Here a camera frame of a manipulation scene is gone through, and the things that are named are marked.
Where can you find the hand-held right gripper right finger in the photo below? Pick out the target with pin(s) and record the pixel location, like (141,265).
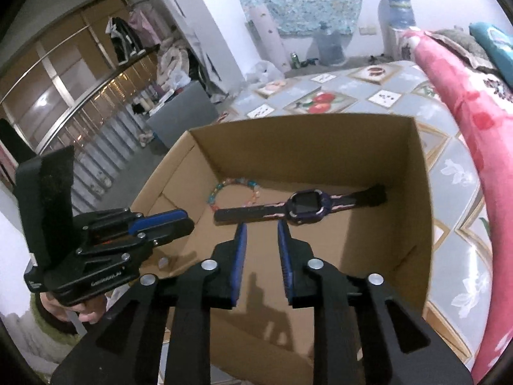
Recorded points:
(285,266)

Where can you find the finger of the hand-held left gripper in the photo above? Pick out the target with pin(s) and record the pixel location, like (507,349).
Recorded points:
(160,217)
(172,230)

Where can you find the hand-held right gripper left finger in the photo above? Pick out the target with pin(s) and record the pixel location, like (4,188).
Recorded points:
(239,266)

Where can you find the dark purple smart watch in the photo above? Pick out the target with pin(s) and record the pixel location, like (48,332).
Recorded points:
(304,204)

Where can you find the brown cardboard box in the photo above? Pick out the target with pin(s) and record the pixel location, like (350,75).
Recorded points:
(320,160)

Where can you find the person's left hand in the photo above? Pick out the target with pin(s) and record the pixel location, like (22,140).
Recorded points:
(86,315)

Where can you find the metal stair railing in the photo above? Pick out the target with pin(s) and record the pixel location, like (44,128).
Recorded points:
(112,136)

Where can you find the grey panel box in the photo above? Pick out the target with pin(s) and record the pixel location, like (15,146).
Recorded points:
(180,116)

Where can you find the wooden framed glass doors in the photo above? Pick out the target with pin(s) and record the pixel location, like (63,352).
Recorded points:
(60,68)

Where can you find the heap of light clothes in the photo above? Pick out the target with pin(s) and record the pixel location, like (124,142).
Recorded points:
(172,64)

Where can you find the white plastic bag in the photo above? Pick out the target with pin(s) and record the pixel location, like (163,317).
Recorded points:
(264,73)

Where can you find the hanging clothes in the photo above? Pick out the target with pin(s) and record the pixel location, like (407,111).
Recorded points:
(122,40)

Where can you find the green can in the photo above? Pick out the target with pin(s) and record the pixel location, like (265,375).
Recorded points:
(295,61)

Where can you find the white spotted roll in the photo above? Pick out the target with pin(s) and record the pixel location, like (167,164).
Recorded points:
(266,36)

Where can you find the dark blue water jug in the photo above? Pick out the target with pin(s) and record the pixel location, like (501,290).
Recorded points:
(330,48)

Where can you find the pink floral blanket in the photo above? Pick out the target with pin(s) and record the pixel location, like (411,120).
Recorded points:
(481,136)

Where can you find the white water dispenser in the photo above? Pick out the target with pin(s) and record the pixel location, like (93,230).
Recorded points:
(394,44)

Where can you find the teal patterned hanging cloth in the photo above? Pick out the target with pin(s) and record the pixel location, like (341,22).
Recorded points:
(304,0)

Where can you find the light blue water bottle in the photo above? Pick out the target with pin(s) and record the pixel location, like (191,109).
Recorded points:
(398,8)

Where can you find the grey brown blanket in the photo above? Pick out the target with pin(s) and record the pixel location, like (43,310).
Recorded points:
(461,44)

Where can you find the teal printed pillow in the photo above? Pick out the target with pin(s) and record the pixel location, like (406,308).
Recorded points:
(497,44)

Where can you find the wall socket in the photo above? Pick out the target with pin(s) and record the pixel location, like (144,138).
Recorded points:
(366,30)

